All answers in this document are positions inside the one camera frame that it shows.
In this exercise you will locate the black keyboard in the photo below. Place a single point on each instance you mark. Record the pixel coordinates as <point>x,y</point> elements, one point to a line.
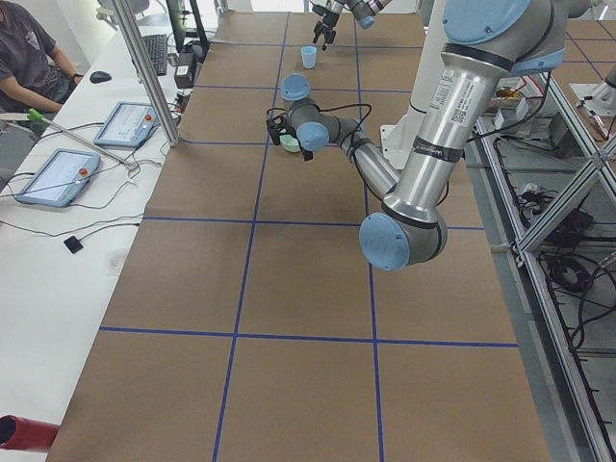
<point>156,47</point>

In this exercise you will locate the light blue paper cup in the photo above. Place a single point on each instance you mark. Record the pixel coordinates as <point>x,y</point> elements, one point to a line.
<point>308,55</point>

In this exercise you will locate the metal rod green handle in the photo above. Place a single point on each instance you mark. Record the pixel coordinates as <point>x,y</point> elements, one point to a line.
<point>34,115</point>

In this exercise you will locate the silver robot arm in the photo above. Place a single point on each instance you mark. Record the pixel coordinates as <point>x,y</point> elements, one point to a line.
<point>364,13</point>
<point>485,42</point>

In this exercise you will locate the light green ceramic bowl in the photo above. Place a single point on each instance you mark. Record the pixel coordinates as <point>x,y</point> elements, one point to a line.
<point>289,143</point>

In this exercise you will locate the near teach pendant tablet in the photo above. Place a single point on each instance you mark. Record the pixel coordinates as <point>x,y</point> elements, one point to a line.
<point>60,179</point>

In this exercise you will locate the white camera pole base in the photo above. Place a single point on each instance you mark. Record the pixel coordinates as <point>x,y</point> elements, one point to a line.
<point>397,140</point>

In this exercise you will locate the teach pendant tablet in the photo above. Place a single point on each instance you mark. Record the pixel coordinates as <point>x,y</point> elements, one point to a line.
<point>60,179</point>
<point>129,125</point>

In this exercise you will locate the small black square pad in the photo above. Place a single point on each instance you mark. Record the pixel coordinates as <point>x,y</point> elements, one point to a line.
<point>73,244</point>

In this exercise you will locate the seated person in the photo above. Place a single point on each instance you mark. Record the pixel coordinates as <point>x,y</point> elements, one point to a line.
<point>35,71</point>

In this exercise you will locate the far teach pendant tablet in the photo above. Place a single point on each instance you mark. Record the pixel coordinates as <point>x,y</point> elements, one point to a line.
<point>129,125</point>

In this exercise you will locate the aluminium frame post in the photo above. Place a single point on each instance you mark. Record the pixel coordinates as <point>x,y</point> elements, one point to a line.
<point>132,36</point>

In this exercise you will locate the black power supply box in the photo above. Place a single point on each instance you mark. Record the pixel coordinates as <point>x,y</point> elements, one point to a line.
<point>184,72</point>

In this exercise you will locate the black computer mouse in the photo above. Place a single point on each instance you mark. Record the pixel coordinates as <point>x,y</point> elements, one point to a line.
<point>100,77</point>

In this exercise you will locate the red cylinder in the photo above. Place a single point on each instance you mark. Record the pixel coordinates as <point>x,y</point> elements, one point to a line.
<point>19,433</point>

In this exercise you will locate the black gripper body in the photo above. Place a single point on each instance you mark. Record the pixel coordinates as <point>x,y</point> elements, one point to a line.
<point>328,19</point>
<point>306,155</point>

